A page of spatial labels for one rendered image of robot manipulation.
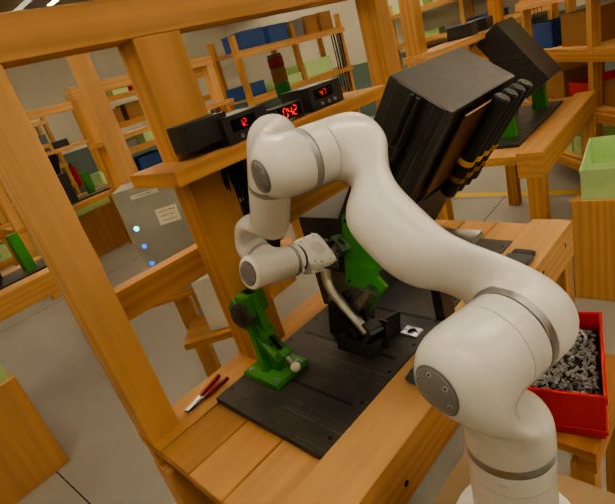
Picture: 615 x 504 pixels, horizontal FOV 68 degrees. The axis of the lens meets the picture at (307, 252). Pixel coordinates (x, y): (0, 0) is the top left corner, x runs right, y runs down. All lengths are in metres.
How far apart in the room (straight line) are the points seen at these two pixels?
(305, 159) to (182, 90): 0.69
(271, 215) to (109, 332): 0.53
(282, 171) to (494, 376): 0.39
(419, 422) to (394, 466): 0.12
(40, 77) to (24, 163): 10.55
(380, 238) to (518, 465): 0.34
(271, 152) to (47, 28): 0.67
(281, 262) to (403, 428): 0.47
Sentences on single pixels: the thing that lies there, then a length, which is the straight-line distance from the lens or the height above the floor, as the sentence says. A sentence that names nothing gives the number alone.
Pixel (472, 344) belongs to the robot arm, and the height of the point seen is 1.36.
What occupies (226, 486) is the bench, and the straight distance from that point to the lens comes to 1.18.
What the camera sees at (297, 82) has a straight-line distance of 7.08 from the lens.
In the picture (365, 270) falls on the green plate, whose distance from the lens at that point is 1.29.
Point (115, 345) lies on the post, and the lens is 1.26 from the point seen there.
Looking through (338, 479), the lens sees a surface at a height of 0.90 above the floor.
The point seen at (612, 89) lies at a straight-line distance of 4.39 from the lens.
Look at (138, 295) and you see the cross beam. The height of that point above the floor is 1.24.
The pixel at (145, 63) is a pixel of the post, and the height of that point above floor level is 1.79.
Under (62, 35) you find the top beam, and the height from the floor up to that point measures 1.88.
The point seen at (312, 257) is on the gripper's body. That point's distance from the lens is 1.19.
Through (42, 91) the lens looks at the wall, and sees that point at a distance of 11.63.
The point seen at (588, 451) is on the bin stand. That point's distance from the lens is 1.21.
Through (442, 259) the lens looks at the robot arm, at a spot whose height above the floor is 1.41.
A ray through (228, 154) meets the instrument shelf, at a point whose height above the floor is 1.53.
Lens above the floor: 1.69
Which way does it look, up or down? 22 degrees down
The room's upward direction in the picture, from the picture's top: 17 degrees counter-clockwise
